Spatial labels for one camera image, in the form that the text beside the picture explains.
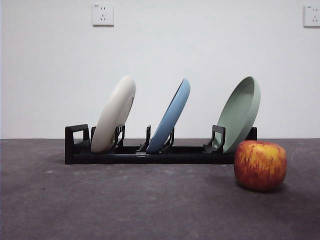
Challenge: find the pale yellow cream plate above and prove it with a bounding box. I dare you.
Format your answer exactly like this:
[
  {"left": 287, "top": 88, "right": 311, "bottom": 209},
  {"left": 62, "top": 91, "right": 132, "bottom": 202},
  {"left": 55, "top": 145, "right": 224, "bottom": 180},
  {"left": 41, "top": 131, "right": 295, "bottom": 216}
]
[{"left": 90, "top": 75, "right": 137, "bottom": 154}]

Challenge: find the red yellow apple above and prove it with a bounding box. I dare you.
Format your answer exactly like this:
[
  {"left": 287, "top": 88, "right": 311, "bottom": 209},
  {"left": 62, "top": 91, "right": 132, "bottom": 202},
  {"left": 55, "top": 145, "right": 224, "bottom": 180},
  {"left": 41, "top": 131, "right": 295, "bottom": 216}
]
[{"left": 233, "top": 140, "right": 288, "bottom": 193}]

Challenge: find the white wall socket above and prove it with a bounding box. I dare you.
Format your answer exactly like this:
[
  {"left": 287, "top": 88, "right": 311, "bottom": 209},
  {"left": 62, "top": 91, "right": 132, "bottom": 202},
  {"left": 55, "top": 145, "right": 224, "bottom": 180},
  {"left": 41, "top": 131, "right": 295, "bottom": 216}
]
[
  {"left": 92, "top": 3, "right": 115, "bottom": 27},
  {"left": 303, "top": 5, "right": 320, "bottom": 28}
]

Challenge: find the green plate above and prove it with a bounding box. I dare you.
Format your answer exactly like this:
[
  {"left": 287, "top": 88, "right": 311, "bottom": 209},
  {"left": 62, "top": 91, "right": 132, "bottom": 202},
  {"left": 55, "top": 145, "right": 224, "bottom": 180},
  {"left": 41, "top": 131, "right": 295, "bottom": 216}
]
[{"left": 215, "top": 76, "right": 262, "bottom": 154}]

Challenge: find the blue plate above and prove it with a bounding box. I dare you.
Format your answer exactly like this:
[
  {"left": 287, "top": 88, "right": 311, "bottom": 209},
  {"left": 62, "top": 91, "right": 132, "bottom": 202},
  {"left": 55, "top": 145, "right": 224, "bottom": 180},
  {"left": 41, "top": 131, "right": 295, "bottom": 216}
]
[{"left": 146, "top": 78, "right": 191, "bottom": 154}]

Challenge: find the black plastic plate rack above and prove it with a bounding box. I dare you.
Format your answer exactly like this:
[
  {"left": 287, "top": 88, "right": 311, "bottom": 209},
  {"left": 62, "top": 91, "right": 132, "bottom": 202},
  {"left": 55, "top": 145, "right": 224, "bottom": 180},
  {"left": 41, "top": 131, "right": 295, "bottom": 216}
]
[{"left": 64, "top": 123, "right": 258, "bottom": 165}]

